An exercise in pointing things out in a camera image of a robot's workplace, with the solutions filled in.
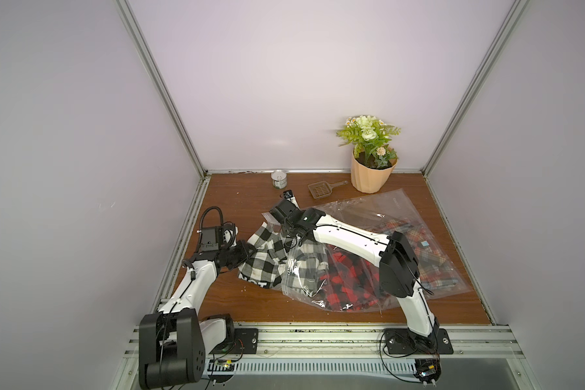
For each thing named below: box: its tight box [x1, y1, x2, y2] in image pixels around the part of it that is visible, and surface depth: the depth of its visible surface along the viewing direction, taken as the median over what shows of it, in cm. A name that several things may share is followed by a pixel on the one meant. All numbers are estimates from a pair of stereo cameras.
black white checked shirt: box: [238, 221, 330, 298], surface depth 84 cm
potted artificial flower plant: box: [336, 114, 402, 195], surface depth 102 cm
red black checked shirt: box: [316, 245, 383, 312], surface depth 80 cm
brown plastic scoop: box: [307, 180, 349, 200], surface depth 116 cm
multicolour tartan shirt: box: [375, 219, 460, 291], surface depth 89 cm
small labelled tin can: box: [270, 169, 288, 190], surface depth 116 cm
